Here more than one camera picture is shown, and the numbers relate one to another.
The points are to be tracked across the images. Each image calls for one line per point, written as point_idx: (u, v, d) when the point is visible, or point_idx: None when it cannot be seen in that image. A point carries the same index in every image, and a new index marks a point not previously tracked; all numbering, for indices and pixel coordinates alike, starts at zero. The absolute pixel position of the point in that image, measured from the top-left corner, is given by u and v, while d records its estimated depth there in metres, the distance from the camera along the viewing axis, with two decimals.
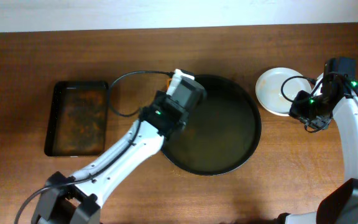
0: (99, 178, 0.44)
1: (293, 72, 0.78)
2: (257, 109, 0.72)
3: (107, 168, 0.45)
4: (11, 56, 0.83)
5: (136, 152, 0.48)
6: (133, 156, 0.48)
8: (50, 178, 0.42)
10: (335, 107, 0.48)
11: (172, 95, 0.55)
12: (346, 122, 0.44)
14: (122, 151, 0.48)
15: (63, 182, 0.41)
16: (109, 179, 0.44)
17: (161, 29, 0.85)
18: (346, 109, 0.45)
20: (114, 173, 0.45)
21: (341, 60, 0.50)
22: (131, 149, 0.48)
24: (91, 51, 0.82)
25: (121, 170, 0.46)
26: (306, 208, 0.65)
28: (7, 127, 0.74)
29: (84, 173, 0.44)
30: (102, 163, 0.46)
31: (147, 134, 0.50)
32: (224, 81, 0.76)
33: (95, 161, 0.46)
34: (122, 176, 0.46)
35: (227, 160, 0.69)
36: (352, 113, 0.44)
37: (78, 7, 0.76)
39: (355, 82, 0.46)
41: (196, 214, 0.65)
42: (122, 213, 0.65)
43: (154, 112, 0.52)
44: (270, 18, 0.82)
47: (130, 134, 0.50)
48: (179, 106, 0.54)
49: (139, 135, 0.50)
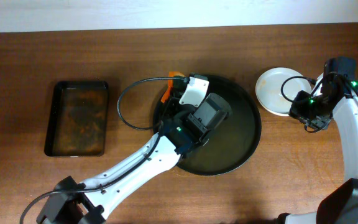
0: (109, 190, 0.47)
1: (293, 72, 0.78)
2: (257, 109, 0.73)
3: (118, 180, 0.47)
4: (11, 56, 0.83)
5: (149, 167, 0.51)
6: (146, 170, 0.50)
8: (61, 183, 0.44)
10: (335, 107, 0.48)
11: (196, 112, 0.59)
12: (346, 122, 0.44)
14: (135, 164, 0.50)
15: (74, 189, 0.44)
16: (118, 191, 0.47)
17: (161, 29, 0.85)
18: (346, 109, 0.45)
20: (123, 186, 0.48)
21: (343, 60, 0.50)
22: (146, 162, 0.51)
24: (91, 51, 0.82)
25: (132, 183, 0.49)
26: (306, 208, 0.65)
28: (7, 128, 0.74)
29: (95, 183, 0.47)
30: (115, 173, 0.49)
31: (164, 150, 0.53)
32: (224, 81, 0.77)
33: (108, 170, 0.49)
34: (131, 190, 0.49)
35: (229, 160, 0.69)
36: (353, 113, 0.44)
37: (78, 7, 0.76)
39: (355, 82, 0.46)
41: (196, 214, 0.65)
42: (122, 213, 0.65)
43: (175, 127, 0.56)
44: (270, 18, 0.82)
47: (148, 147, 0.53)
48: (201, 126, 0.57)
49: (156, 150, 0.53)
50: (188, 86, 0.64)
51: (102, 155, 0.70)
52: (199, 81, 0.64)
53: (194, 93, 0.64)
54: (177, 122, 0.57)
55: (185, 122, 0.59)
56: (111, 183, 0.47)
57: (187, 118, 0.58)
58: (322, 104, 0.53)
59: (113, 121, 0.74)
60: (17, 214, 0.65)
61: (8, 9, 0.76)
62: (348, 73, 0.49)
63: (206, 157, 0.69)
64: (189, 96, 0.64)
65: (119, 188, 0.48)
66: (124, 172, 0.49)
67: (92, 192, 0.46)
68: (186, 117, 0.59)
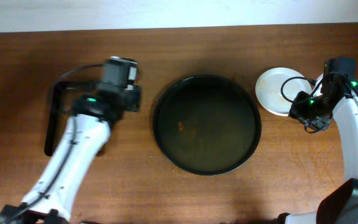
0: (52, 193, 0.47)
1: (293, 72, 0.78)
2: (257, 110, 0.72)
3: (53, 181, 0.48)
4: (11, 56, 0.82)
5: (80, 149, 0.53)
6: (76, 158, 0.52)
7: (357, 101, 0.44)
8: (3, 214, 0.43)
10: (335, 107, 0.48)
11: (105, 79, 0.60)
12: (346, 122, 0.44)
14: (64, 158, 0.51)
15: (19, 210, 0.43)
16: (63, 188, 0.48)
17: (161, 29, 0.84)
18: (346, 109, 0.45)
20: (65, 181, 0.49)
21: (341, 59, 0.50)
22: (73, 150, 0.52)
24: (91, 51, 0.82)
25: (69, 175, 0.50)
26: (306, 208, 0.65)
28: (7, 128, 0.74)
29: (36, 192, 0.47)
30: (48, 176, 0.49)
31: (87, 127, 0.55)
32: (224, 81, 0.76)
33: (42, 177, 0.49)
34: (73, 180, 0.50)
35: (227, 160, 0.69)
36: (353, 113, 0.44)
37: (78, 7, 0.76)
39: (355, 82, 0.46)
41: (196, 214, 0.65)
42: (122, 213, 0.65)
43: (87, 99, 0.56)
44: (270, 18, 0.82)
47: (69, 134, 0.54)
48: (113, 88, 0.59)
49: (79, 130, 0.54)
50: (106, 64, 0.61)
51: (102, 155, 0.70)
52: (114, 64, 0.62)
53: (109, 70, 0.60)
54: (86, 96, 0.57)
55: (105, 93, 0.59)
56: (51, 186, 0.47)
57: (106, 88, 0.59)
58: (322, 103, 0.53)
59: None
60: None
61: (8, 9, 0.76)
62: (348, 72, 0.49)
63: (205, 156, 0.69)
64: (111, 70, 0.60)
65: (62, 185, 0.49)
66: (56, 170, 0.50)
67: (38, 203, 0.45)
68: (105, 88, 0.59)
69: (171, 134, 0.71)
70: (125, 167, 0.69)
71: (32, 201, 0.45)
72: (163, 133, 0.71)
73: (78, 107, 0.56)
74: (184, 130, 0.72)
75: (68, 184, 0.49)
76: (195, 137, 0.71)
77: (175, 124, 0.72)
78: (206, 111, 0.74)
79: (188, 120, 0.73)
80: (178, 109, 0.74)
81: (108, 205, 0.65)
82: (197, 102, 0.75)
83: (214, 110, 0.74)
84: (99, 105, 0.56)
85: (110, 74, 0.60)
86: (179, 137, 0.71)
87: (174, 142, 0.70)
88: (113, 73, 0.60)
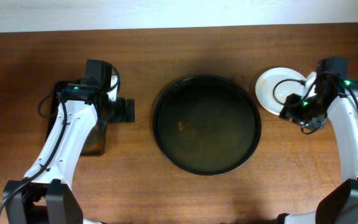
0: (53, 166, 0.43)
1: (293, 71, 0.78)
2: (257, 110, 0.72)
3: (53, 152, 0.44)
4: (11, 56, 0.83)
5: (74, 127, 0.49)
6: (72, 134, 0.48)
7: (352, 101, 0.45)
8: (5, 188, 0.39)
10: (329, 106, 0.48)
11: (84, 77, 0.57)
12: (341, 122, 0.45)
14: (60, 135, 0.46)
15: (22, 183, 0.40)
16: (62, 160, 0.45)
17: (162, 28, 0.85)
18: (340, 109, 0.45)
20: (63, 154, 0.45)
21: (333, 58, 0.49)
22: (69, 127, 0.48)
24: (91, 51, 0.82)
25: (68, 149, 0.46)
26: (305, 208, 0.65)
28: (7, 127, 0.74)
29: (37, 165, 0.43)
30: (46, 152, 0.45)
31: (78, 108, 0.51)
32: (224, 81, 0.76)
33: (41, 154, 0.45)
34: (71, 155, 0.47)
35: (227, 160, 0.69)
36: (347, 112, 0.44)
37: (78, 7, 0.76)
39: (348, 81, 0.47)
41: (196, 214, 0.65)
42: (122, 213, 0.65)
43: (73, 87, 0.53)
44: (270, 18, 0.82)
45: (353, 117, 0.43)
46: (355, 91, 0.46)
47: (60, 117, 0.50)
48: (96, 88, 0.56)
49: (69, 113, 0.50)
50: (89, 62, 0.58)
51: (102, 155, 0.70)
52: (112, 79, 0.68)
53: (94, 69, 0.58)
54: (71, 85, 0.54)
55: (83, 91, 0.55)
56: (51, 158, 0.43)
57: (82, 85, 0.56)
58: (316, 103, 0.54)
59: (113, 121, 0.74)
60: None
61: (9, 9, 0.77)
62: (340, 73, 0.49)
63: (205, 155, 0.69)
64: (91, 68, 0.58)
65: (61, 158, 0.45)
66: (53, 146, 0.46)
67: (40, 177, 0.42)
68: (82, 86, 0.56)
69: (171, 134, 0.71)
70: (125, 167, 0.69)
71: (32, 173, 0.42)
72: (163, 133, 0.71)
73: (73, 93, 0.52)
74: (184, 129, 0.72)
75: (66, 157, 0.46)
76: (195, 137, 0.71)
77: (175, 124, 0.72)
78: (206, 111, 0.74)
79: (188, 120, 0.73)
80: (178, 109, 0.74)
81: (108, 205, 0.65)
82: (197, 102, 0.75)
83: (215, 110, 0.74)
84: (84, 90, 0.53)
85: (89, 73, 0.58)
86: (179, 137, 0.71)
87: (174, 142, 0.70)
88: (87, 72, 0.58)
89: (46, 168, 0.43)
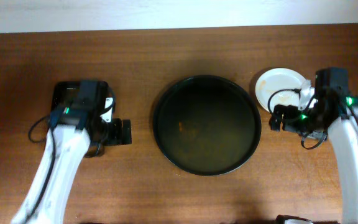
0: (41, 210, 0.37)
1: (293, 72, 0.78)
2: (257, 110, 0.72)
3: (41, 193, 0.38)
4: (12, 56, 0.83)
5: (66, 159, 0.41)
6: (63, 167, 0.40)
7: (354, 124, 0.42)
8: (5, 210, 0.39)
10: (330, 127, 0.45)
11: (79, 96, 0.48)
12: (342, 150, 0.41)
14: (50, 171, 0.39)
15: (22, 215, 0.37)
16: (51, 203, 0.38)
17: (161, 28, 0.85)
18: (342, 134, 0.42)
20: (53, 195, 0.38)
21: (335, 69, 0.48)
22: (58, 162, 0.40)
24: (91, 51, 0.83)
25: (57, 187, 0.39)
26: (305, 208, 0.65)
28: (7, 128, 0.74)
29: (24, 211, 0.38)
30: (33, 190, 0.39)
31: (68, 134, 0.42)
32: (224, 81, 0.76)
33: (28, 193, 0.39)
34: (63, 193, 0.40)
35: (227, 160, 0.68)
36: (349, 140, 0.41)
37: (78, 7, 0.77)
39: (350, 99, 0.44)
41: (196, 214, 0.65)
42: (122, 213, 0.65)
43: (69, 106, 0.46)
44: (269, 19, 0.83)
45: (355, 145, 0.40)
46: None
47: (48, 147, 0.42)
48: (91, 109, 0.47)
49: (59, 142, 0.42)
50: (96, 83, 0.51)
51: (102, 156, 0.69)
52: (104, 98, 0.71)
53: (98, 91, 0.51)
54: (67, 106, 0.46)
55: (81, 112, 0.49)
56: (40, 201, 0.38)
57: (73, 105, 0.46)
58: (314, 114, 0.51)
59: None
60: None
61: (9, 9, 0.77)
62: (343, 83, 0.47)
63: (205, 156, 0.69)
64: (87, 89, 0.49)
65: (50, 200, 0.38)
66: (41, 186, 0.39)
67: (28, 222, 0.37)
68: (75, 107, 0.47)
69: (171, 134, 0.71)
70: (125, 167, 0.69)
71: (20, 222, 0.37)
72: (163, 133, 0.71)
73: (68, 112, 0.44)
74: (184, 130, 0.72)
75: (58, 198, 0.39)
76: (195, 137, 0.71)
77: (175, 124, 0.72)
78: (206, 111, 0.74)
79: (188, 120, 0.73)
80: (178, 109, 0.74)
81: (108, 205, 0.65)
82: (197, 102, 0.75)
83: (215, 111, 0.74)
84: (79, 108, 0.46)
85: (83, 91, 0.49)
86: (179, 137, 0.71)
87: (174, 143, 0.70)
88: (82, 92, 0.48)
89: (33, 213, 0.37)
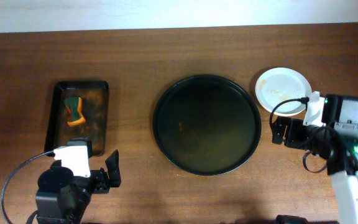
0: None
1: (293, 71, 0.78)
2: (257, 109, 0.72)
3: None
4: (13, 56, 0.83)
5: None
6: None
7: None
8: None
10: (335, 175, 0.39)
11: (43, 204, 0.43)
12: (343, 201, 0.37)
14: None
15: None
16: None
17: (162, 30, 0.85)
18: (345, 188, 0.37)
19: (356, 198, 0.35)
20: None
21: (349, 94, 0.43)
22: None
24: (91, 51, 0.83)
25: None
26: (306, 209, 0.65)
28: (6, 127, 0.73)
29: None
30: None
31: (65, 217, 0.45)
32: (224, 81, 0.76)
33: None
34: None
35: (227, 160, 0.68)
36: (353, 198, 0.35)
37: (79, 7, 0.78)
39: None
41: (196, 214, 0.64)
42: (122, 213, 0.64)
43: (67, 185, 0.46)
44: (268, 19, 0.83)
45: None
46: None
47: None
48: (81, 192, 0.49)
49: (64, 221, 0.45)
50: (48, 198, 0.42)
51: (102, 155, 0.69)
52: (74, 144, 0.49)
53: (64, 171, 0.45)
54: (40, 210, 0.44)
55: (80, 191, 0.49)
56: None
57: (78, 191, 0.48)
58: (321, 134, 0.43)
59: (113, 121, 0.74)
60: (17, 214, 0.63)
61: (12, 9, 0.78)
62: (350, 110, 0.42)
63: (206, 156, 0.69)
64: (55, 177, 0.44)
65: None
66: None
67: None
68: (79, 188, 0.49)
69: (171, 134, 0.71)
70: (125, 167, 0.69)
71: None
72: (164, 134, 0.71)
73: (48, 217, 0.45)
74: (184, 130, 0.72)
75: None
76: (194, 137, 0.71)
77: (175, 124, 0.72)
78: (205, 111, 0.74)
79: (188, 120, 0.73)
80: (178, 110, 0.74)
81: (108, 205, 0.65)
82: (197, 103, 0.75)
83: (214, 111, 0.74)
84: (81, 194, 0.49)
85: (46, 201, 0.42)
86: (179, 137, 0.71)
87: (173, 142, 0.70)
88: (46, 205, 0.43)
89: None
